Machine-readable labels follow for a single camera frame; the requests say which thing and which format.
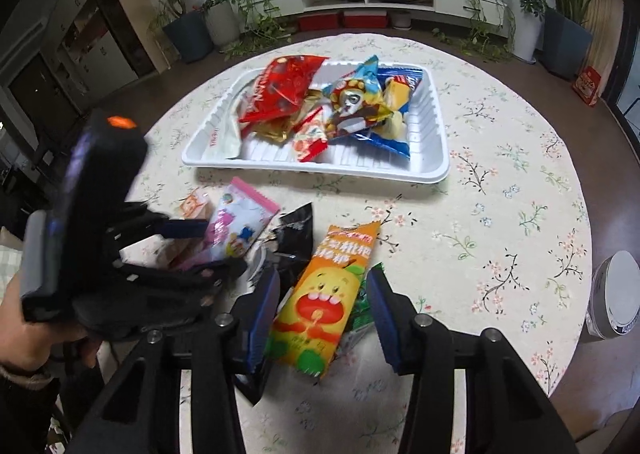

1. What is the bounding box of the round table with floral cloth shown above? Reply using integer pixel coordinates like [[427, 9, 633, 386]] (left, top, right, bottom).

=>
[[97, 33, 594, 454]]

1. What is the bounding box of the plant in tall white pot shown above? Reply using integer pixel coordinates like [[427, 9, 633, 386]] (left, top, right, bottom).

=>
[[500, 0, 549, 63]]

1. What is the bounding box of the black snack packet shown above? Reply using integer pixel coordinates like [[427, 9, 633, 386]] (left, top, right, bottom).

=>
[[234, 202, 314, 406]]

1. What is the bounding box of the gold foil packet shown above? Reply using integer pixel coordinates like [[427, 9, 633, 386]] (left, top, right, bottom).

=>
[[252, 121, 301, 148]]

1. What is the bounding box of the blue cartoon snack packet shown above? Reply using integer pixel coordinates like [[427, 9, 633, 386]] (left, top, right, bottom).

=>
[[321, 55, 398, 143]]

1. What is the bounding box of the white plastic tray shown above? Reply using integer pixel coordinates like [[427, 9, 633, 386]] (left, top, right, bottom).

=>
[[181, 59, 451, 184]]

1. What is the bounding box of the person's left forearm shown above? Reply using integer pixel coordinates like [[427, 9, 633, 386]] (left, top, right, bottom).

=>
[[0, 363, 68, 454]]

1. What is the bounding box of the white wardrobe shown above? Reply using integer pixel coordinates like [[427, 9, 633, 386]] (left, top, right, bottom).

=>
[[0, 0, 152, 145]]

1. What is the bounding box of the blue packet with yellow cake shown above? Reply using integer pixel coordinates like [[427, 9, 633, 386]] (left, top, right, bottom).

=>
[[345, 65, 427, 160]]

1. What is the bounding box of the pink snack packet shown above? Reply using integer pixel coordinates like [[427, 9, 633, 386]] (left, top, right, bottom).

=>
[[187, 177, 281, 276]]

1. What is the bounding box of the orange cartoon snack packet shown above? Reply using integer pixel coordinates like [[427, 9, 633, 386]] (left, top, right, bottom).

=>
[[266, 222, 381, 379]]

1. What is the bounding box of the trailing vine plant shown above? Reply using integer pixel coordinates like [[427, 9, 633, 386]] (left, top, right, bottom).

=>
[[222, 0, 294, 61]]

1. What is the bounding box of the small red white packet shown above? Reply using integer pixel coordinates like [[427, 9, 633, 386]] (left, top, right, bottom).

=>
[[291, 106, 331, 164]]

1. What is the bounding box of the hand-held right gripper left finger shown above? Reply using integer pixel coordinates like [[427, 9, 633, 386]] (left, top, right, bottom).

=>
[[72, 265, 282, 454]]

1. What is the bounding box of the red gift bag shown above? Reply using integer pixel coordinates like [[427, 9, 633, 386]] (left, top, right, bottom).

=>
[[572, 66, 601, 108]]

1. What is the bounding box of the plant in white ribbed pot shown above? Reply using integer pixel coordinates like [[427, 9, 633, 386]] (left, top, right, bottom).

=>
[[200, 0, 242, 48]]

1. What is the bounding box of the beige curtain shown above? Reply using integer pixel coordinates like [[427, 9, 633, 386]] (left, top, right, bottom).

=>
[[584, 0, 627, 81]]

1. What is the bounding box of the sliding glass door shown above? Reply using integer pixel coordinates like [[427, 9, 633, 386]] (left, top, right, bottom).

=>
[[600, 0, 640, 140]]

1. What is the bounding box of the person's left hand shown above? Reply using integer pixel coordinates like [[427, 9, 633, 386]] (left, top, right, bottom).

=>
[[0, 278, 102, 374]]

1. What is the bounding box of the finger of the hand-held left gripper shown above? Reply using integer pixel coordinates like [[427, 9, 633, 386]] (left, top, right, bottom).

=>
[[114, 258, 249, 296], [106, 201, 211, 256]]

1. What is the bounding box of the big-leaf plant grey pot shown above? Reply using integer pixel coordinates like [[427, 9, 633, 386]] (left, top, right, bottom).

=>
[[516, 0, 597, 81]]

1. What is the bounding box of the long white silver packet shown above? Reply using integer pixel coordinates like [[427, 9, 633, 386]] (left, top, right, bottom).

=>
[[199, 83, 252, 161]]

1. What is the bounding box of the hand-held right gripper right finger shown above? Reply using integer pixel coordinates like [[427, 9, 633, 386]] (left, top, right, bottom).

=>
[[366, 265, 579, 454]]

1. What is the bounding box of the green snack packet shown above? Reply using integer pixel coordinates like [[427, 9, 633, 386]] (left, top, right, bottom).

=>
[[334, 261, 385, 351]]

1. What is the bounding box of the red storage box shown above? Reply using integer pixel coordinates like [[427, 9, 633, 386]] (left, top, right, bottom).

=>
[[343, 11, 390, 30], [298, 13, 342, 33]]

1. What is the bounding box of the large red snack bag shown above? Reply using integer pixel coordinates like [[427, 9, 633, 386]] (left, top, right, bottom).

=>
[[239, 55, 329, 138]]

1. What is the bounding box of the clear orange-print packet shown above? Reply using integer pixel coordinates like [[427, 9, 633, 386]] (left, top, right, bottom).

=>
[[167, 186, 213, 269]]

